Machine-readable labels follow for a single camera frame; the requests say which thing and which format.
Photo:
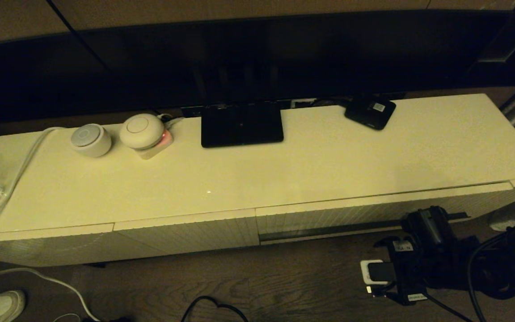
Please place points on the black TV base plate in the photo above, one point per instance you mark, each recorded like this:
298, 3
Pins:
242, 127

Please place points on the white power strip red light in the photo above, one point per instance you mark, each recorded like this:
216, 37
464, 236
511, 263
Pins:
152, 152

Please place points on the white dome-shaped device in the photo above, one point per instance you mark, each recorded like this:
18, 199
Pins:
141, 129

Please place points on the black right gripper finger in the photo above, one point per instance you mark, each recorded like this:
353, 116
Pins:
431, 228

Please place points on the dark cabinet with grey bar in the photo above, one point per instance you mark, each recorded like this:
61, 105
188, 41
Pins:
501, 44

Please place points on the white curved cabinet front panel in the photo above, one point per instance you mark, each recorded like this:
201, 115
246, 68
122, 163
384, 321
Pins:
43, 246

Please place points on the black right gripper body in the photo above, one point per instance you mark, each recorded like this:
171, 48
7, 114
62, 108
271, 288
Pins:
432, 277

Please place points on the black set-top box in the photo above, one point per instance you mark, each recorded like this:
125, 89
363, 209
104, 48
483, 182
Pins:
369, 112

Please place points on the black flat television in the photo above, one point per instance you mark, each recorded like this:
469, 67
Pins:
284, 58

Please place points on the white ribbed pull-out drawer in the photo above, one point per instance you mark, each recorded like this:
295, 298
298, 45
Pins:
329, 214

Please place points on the white TV cabinet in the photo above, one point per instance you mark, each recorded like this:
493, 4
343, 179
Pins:
239, 179

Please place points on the white speaker with grey top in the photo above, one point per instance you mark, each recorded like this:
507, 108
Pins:
90, 141

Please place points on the white wrist camera black mount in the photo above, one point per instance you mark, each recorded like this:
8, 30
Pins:
365, 273

